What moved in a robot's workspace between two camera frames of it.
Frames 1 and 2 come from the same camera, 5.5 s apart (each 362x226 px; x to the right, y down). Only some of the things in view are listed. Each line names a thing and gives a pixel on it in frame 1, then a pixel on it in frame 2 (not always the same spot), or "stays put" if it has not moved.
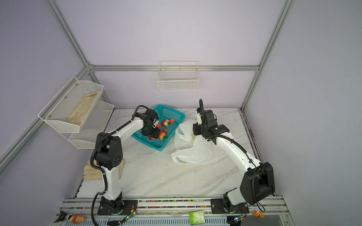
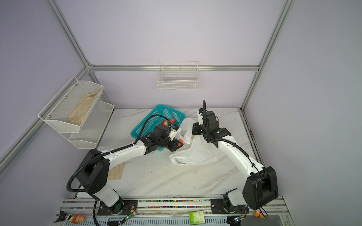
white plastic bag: [194, 150] stays put
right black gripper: [195, 130] stays put
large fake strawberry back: [166, 123] stays put
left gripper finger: [154, 132] to [174, 145]
